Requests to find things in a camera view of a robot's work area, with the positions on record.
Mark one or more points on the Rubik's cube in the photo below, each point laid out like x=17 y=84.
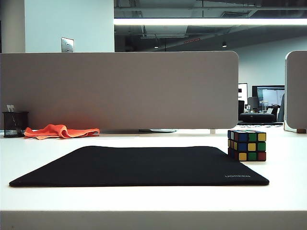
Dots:
x=249 y=146

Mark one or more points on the black Ugreen mouse pad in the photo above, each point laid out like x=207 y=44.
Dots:
x=134 y=167

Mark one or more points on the flat metal stand base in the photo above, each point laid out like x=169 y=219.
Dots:
x=153 y=130

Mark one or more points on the wide grey desk divider panel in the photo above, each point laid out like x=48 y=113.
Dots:
x=120 y=91

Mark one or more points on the white divider foot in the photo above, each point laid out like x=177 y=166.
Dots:
x=213 y=131

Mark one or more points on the white framed board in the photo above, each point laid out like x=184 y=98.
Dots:
x=243 y=92

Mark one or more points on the orange cloth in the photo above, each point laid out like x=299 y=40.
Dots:
x=60 y=131

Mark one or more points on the checkerboard pattern sheet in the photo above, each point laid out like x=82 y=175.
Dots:
x=259 y=124

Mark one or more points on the long ceiling light strip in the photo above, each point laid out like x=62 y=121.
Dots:
x=204 y=21

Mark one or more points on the clear glass bottle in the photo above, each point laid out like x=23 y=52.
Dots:
x=265 y=106

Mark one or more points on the black computer monitor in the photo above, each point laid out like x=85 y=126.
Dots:
x=268 y=94

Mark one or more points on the black mesh pen holder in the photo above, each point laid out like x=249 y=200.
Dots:
x=14 y=124

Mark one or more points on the narrow grey desk divider panel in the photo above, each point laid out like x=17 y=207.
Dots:
x=297 y=91

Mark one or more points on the brown wooden divider foot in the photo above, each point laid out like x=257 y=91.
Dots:
x=301 y=130

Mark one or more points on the metal wall switch plate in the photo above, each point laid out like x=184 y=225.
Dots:
x=67 y=44

